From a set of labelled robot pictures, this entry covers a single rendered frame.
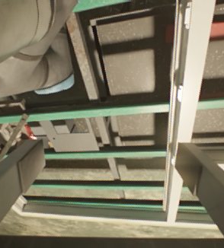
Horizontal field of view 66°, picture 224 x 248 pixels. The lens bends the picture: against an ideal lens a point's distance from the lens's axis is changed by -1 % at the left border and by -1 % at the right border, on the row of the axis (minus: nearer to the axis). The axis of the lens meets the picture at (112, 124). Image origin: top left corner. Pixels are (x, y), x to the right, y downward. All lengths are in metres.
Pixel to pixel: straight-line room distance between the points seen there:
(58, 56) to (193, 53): 0.31
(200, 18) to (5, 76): 0.38
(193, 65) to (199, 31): 0.08
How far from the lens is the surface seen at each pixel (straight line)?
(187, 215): 1.25
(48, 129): 0.80
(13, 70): 0.28
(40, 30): 0.19
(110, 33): 0.80
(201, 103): 0.64
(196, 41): 0.47
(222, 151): 0.80
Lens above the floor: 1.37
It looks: 49 degrees down
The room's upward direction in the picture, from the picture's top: 169 degrees counter-clockwise
